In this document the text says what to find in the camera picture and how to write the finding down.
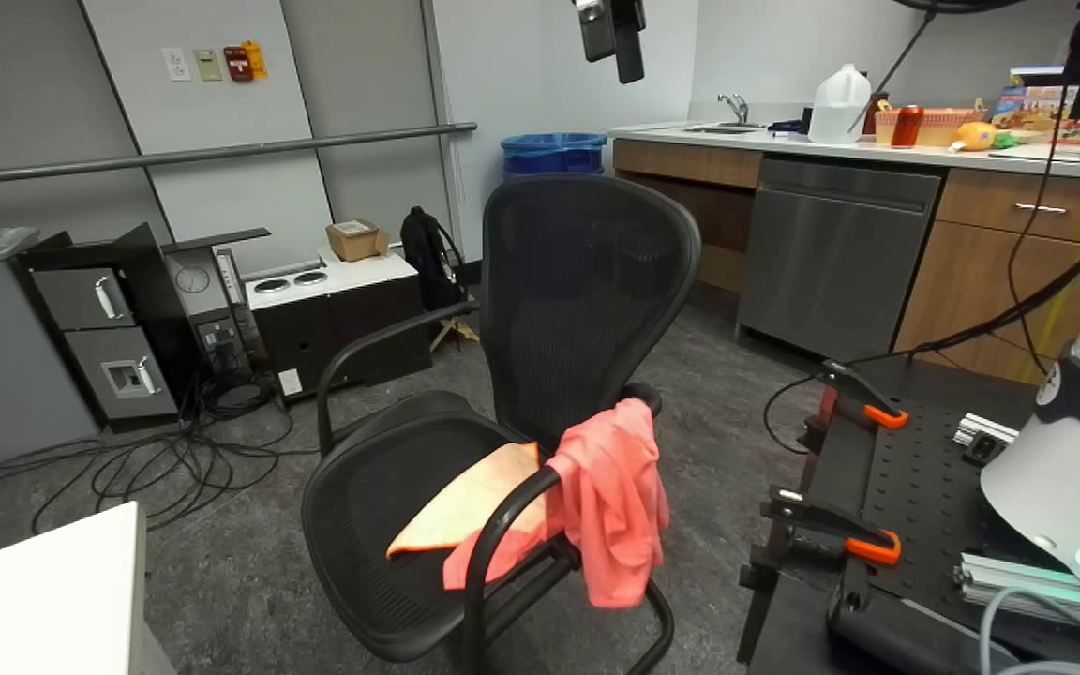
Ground orange handled bar clamp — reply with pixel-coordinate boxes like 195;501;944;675
794;356;914;462
734;485;906;669

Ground chrome sink faucet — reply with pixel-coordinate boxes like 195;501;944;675
711;89;753;132

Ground stainless steel dishwasher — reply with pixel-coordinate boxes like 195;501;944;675
740;155;948;369

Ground thick black wrist cable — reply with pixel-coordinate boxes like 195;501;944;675
868;0;944;112

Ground black backpack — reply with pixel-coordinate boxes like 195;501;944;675
399;204;476;315

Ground red bottle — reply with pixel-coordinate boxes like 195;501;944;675
888;100;928;149

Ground white wrist camera block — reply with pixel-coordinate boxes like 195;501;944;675
573;0;618;66

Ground white plastic jug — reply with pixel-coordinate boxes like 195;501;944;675
806;64;878;141

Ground white kitchen countertop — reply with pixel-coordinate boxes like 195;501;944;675
609;115;1080;184

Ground wooden kitchen cabinet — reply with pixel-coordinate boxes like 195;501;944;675
613;132;1080;389

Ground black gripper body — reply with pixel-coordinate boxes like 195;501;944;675
613;0;651;42

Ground long aluminium extrusion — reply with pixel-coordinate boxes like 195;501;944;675
951;546;1080;630

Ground blue recycling bin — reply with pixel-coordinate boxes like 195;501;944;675
498;132;613;184

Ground white table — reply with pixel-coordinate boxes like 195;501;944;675
0;500;175;675

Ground coral pink shirt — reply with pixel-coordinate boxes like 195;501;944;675
439;394;674;615

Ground black floor cables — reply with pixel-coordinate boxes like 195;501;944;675
0;396;319;537

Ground black perforated robot table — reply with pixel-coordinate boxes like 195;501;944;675
798;354;1080;675

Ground orange fruit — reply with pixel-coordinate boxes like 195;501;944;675
951;115;1000;159

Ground wooden crate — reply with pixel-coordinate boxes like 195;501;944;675
875;104;985;149

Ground black table cable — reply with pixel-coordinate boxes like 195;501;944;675
756;135;1080;459

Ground small cardboard box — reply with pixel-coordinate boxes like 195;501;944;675
323;217;391;264

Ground grey hose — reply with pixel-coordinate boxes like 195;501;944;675
976;582;1080;675

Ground short aluminium extrusion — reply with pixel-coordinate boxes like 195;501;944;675
948;410;1019;466

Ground red fire alarm pull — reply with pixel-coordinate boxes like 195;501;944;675
223;37;269;86

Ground grey wall rail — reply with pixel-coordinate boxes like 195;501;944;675
0;119;480;192

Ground cream wall plate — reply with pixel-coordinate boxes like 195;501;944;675
191;46;229;86

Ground black mesh office chair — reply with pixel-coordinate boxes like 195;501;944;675
295;171;706;675

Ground white topped low bench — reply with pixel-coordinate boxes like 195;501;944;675
239;246;439;406

